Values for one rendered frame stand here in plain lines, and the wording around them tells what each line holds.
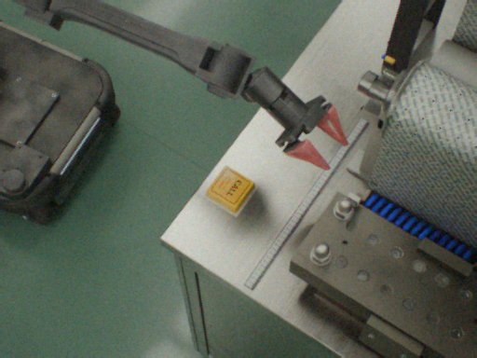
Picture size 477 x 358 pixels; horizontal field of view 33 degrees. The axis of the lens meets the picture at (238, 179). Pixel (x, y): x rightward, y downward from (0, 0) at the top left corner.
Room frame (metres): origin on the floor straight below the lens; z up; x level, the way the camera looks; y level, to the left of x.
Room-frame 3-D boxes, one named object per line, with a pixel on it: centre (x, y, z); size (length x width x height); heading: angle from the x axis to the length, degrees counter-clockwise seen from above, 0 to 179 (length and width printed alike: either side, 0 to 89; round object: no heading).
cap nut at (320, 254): (0.48, -0.14, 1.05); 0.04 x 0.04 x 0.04
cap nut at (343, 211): (0.57, -0.19, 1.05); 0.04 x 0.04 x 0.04
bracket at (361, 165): (0.72, -0.25, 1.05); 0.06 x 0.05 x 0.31; 55
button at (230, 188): (0.67, 0.01, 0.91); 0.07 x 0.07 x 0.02; 55
